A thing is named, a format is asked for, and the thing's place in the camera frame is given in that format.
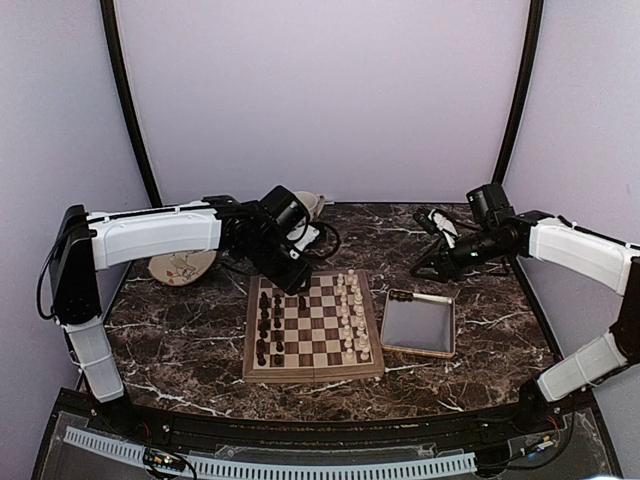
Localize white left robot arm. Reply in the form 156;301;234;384
41;185;319;436

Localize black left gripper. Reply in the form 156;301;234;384
241;231;313;296

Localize wooden chess board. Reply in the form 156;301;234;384
243;269;385;383

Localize white chess king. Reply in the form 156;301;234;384
354;291;364;317

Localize metal tray with wooden rim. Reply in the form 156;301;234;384
380;289;456;359

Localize bird painted ceramic plate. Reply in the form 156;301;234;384
148;250;217;287

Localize black left corner post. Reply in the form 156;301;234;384
99;0;163;207

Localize white slotted cable duct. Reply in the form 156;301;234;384
63;427;477;479

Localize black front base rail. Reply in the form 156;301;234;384
165;414;509;449

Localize coral painted ceramic mug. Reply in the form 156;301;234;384
295;191;326;221

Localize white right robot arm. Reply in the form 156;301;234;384
410;183;639;434

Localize black right corner post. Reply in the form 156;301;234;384
491;0;544;185

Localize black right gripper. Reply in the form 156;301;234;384
410;225;510;283

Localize white chess rook far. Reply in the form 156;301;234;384
346;269;356;285

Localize white chess queen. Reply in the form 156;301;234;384
356;316;366;337

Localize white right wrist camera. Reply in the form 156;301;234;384
413;208;458;248

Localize black corner post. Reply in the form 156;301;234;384
491;0;544;185
99;0;163;207

